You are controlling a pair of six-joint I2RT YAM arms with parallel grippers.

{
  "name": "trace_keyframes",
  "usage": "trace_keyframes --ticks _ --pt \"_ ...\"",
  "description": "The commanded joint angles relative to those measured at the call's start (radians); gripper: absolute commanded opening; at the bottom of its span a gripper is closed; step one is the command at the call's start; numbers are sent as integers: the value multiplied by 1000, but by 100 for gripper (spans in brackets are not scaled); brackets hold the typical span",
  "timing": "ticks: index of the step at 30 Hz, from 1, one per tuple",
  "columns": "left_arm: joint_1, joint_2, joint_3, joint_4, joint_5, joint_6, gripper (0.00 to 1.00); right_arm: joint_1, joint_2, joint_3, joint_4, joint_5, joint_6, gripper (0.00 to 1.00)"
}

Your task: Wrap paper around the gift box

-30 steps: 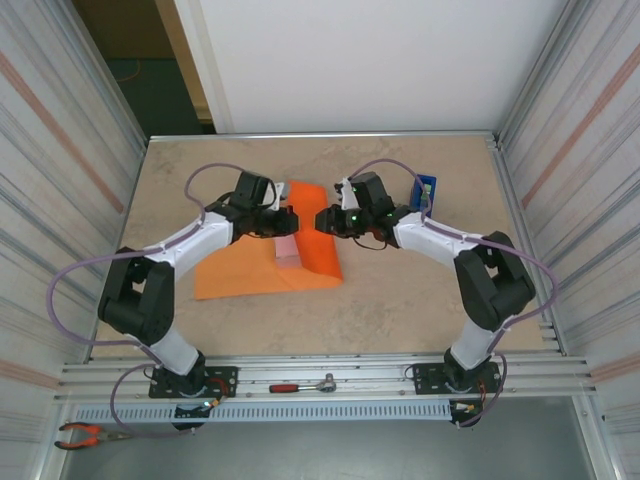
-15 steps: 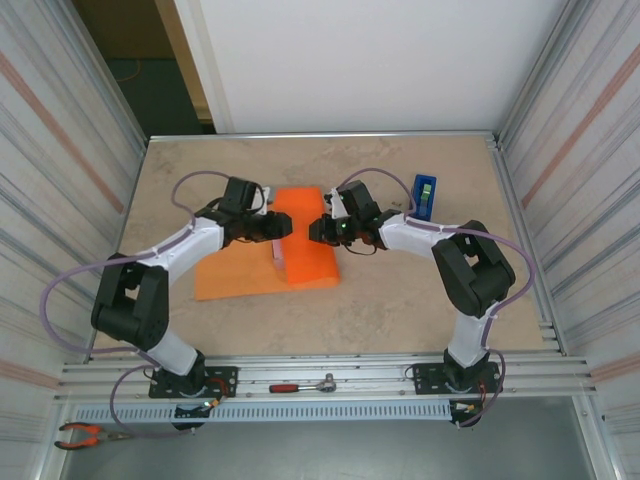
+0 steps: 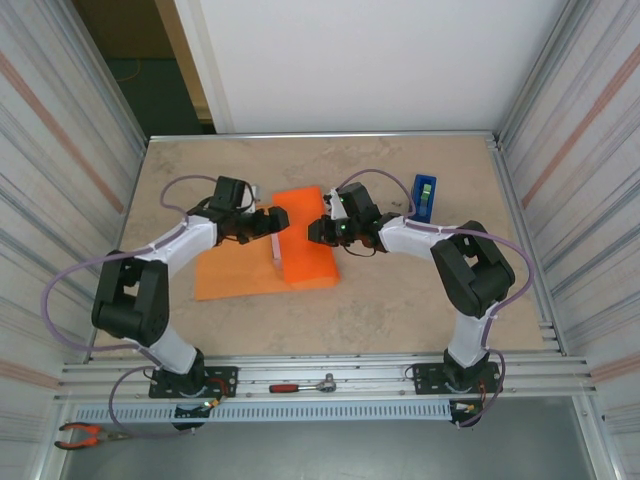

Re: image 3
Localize orange wrapping paper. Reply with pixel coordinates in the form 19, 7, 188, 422
193, 185, 342, 302

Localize pink gift box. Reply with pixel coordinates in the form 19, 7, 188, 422
268, 232, 286, 275

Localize blue tape dispenser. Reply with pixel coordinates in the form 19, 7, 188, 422
408, 173, 438, 224

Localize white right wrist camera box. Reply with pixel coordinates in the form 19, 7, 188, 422
323, 188, 351, 221

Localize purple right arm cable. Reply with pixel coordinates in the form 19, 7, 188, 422
332, 168, 535, 430

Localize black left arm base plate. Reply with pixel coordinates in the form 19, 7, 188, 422
148, 365, 239, 400

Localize red handled ratchet wrench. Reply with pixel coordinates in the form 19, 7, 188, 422
268, 372, 340, 395

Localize white door frame post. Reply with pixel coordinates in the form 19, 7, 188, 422
172, 0, 236, 135

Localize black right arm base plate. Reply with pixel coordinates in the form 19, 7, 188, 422
413, 360, 504, 396

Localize white slotted cable duct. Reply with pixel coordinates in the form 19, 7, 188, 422
73, 399, 454, 424

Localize red power wire yellow connector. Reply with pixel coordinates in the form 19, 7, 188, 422
202, 377, 237, 409
452, 382, 489, 416

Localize orange handled pliers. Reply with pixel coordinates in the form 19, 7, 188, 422
53, 422, 129, 451

